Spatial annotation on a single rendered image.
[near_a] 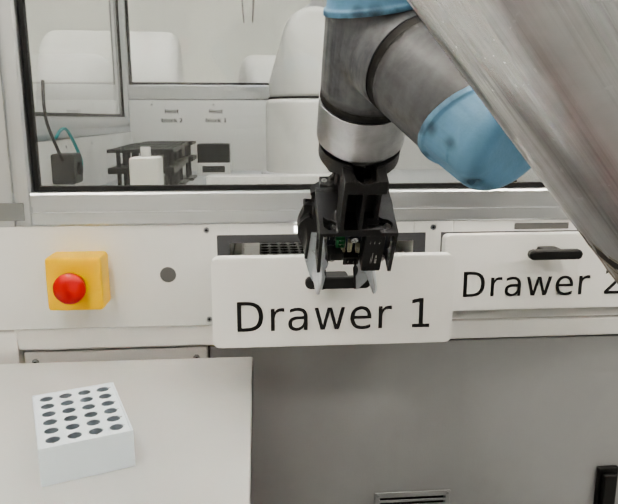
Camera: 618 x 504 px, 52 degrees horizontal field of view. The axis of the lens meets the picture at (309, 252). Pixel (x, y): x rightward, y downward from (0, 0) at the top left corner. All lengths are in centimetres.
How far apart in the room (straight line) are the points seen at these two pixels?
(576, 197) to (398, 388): 83
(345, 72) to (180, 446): 41
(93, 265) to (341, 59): 50
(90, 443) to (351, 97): 39
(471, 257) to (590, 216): 75
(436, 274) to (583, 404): 41
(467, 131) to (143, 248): 59
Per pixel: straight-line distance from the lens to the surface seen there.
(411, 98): 42
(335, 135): 51
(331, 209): 58
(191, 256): 89
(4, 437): 76
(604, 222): 17
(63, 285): 85
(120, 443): 65
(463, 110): 39
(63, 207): 91
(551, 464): 112
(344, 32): 47
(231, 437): 69
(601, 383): 110
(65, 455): 64
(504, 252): 93
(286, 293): 75
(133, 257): 90
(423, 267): 77
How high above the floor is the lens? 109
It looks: 12 degrees down
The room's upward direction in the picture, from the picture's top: straight up
